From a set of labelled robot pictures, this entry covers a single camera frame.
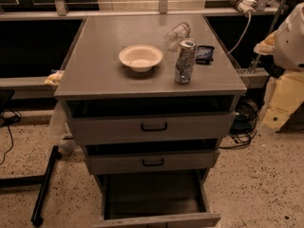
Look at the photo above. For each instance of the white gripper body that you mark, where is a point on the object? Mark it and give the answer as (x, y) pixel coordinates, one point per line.
(291, 43)

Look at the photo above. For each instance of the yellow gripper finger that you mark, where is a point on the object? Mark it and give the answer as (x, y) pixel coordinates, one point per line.
(283, 96)
(266, 47)

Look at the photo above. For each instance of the silver redbull can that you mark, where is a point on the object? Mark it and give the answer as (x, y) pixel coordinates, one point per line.
(185, 61)

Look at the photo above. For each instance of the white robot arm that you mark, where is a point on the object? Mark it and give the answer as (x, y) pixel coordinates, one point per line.
(283, 96)

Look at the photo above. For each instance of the grey drawer cabinet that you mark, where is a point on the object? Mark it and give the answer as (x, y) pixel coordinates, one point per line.
(155, 106)

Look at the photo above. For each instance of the bottom grey drawer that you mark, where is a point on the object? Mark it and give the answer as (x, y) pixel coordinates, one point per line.
(172, 199)

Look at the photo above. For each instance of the grey drawer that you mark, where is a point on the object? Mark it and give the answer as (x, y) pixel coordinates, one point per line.
(172, 199)
(151, 162)
(143, 129)

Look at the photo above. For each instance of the top grey drawer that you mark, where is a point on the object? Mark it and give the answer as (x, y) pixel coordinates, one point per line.
(143, 129)

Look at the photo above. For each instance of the middle grey drawer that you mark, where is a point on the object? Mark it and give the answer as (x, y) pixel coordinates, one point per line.
(151, 162)

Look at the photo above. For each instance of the white power strip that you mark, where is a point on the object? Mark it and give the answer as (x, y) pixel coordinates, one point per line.
(246, 7)

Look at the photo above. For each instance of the dark blue snack packet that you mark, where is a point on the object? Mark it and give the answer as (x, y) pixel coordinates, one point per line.
(204, 55)

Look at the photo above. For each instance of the clear plastic bottle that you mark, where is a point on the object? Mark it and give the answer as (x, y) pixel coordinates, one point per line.
(172, 38)

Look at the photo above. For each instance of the white paper bowl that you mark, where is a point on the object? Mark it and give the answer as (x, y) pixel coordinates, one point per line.
(140, 58)

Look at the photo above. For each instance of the yellow cloth rag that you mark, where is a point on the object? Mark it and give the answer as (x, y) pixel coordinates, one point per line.
(54, 79)

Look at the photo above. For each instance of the clear plastic bag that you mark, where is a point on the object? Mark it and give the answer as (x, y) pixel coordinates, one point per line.
(59, 130)

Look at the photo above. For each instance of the black stand leg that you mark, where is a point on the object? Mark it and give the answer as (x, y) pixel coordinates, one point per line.
(41, 180)

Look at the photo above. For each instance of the grey metal shelf frame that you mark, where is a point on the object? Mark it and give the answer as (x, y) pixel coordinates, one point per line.
(133, 3)

